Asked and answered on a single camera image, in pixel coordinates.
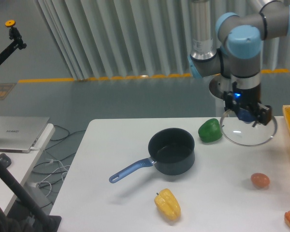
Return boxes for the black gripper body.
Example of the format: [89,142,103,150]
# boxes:
[223,82,261,113]

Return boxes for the glass pot lid blue knob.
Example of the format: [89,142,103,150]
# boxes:
[219,110,277,146]

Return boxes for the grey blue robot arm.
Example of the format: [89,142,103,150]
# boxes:
[188,0,290,125]

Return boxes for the green bell pepper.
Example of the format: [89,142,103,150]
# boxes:
[198,118,222,143]

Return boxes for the brown egg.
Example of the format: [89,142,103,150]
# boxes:
[250,173,270,189]

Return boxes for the yellow bell pepper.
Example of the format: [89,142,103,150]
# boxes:
[154,188,181,221]

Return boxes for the silver Huawei laptop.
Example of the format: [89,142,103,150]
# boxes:
[0,116,49,153]

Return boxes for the black mouse device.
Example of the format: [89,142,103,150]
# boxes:
[0,153,12,168]

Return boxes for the white side table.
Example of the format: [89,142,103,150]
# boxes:
[0,123,55,215]

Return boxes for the dark clothing bundle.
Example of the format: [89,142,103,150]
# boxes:
[0,208,34,232]

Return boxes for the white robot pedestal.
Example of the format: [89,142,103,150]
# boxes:
[209,74,231,117]

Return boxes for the dark saucepan blue handle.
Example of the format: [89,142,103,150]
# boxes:
[109,128,195,184]

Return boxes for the black floor cable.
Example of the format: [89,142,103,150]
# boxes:
[31,124,87,174]

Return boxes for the white charger cable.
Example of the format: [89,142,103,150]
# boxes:
[30,158,71,198]

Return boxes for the black camera stand pole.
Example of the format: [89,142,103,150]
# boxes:
[0,162,61,232]

